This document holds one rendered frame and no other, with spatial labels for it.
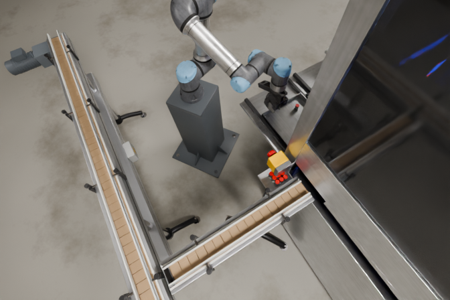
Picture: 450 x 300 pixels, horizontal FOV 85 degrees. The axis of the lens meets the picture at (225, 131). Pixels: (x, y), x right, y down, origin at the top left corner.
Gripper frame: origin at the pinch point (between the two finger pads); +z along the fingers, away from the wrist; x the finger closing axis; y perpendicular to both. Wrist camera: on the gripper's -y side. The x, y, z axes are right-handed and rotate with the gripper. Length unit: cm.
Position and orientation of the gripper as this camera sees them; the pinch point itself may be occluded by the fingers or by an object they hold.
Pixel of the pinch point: (270, 107)
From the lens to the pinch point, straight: 133.9
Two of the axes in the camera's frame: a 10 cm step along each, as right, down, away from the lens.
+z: 0.4, 4.7, 8.8
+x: 8.6, -4.7, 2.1
